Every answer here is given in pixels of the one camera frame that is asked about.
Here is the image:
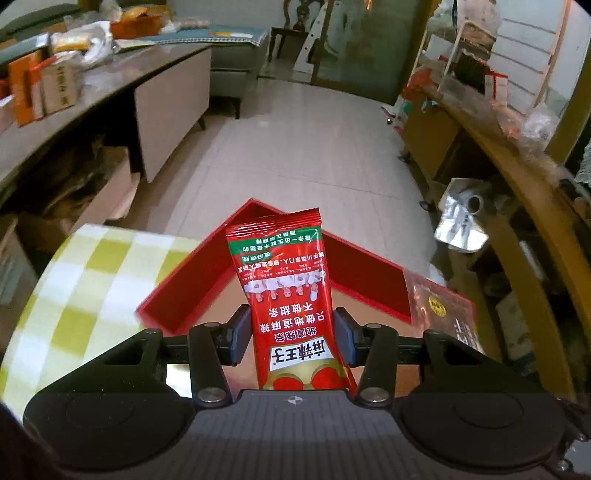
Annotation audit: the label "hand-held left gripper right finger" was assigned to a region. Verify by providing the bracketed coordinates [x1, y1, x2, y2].
[333, 307, 491, 409]

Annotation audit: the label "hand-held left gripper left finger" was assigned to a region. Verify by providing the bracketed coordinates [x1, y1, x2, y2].
[95, 305, 252, 409]

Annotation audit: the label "red cardboard box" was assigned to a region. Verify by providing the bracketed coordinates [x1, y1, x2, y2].
[136, 198, 413, 337]

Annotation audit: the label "red spicy snack packet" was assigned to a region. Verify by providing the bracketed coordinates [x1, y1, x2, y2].
[225, 207, 358, 400]

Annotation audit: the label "clear packet of dark snacks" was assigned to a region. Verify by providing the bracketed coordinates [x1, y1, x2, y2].
[404, 271, 485, 355]

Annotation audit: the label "green checkered tablecloth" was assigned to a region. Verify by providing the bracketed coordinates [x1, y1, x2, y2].
[0, 224, 218, 418]

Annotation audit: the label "silver foil bag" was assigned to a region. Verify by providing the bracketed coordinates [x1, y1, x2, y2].
[433, 178, 490, 253]

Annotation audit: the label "cardboard boxes under sideboard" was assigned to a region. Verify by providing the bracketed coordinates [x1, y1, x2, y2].
[0, 148, 136, 301]

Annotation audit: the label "wooden cabinet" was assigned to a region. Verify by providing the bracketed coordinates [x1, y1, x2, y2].
[399, 85, 591, 404]

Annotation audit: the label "grey sofa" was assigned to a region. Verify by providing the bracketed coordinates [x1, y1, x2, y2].
[161, 0, 271, 121]

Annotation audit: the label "long grey sideboard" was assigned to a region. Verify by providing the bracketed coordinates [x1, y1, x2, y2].
[0, 44, 214, 222]

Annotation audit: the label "dark wooden chair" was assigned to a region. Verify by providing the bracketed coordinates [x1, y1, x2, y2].
[268, 0, 326, 64]

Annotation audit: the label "beige carton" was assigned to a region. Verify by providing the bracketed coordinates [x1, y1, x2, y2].
[39, 58, 78, 116]

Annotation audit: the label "orange carton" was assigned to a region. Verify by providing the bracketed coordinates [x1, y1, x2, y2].
[8, 50, 47, 127]

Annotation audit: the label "white plastic bag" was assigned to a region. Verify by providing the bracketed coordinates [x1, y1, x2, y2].
[50, 21, 122, 69]

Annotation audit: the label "white wire rack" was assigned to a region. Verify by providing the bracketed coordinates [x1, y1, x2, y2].
[434, 4, 580, 118]

